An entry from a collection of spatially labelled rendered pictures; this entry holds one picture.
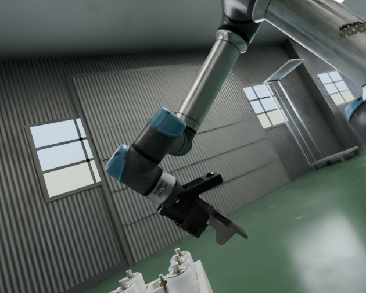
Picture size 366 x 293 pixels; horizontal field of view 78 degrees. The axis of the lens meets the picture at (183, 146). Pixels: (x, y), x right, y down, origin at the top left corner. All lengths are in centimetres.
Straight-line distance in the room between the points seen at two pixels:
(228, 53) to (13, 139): 306
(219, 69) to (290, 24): 19
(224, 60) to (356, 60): 28
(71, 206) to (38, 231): 40
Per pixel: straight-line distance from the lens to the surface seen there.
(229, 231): 56
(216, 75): 62
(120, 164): 48
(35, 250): 312
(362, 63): 51
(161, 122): 47
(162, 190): 50
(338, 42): 52
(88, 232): 308
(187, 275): 88
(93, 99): 357
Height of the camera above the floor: 48
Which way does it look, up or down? 12 degrees up
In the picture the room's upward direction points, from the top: 23 degrees counter-clockwise
